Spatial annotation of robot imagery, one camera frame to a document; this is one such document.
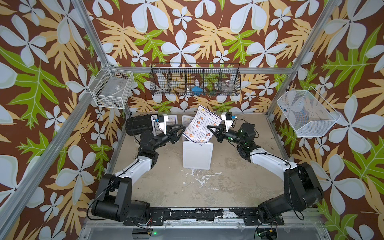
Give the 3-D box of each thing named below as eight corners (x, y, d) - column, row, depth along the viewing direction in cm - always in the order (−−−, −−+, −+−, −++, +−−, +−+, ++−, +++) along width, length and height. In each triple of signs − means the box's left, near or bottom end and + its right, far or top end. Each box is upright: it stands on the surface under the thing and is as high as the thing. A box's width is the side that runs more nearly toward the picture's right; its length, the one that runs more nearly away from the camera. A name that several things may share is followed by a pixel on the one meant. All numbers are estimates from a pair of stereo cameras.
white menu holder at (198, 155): (183, 168, 93) (182, 151, 77) (184, 159, 97) (183, 140, 81) (210, 169, 93) (214, 153, 76) (210, 160, 97) (214, 142, 80)
